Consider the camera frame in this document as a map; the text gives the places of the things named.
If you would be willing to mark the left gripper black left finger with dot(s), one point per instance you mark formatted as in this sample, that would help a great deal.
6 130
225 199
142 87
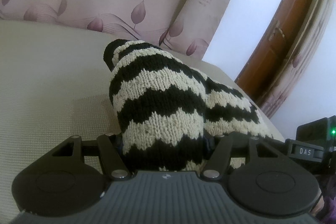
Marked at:
69 178

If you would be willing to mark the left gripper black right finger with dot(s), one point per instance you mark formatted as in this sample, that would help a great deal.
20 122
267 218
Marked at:
260 178

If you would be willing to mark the black white striped knit sweater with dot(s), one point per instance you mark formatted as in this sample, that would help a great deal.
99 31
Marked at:
170 113

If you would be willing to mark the brown wooden door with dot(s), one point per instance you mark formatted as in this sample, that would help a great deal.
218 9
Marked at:
262 66

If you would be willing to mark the grey woven bed mat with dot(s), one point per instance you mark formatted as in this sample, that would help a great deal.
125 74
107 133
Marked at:
54 84

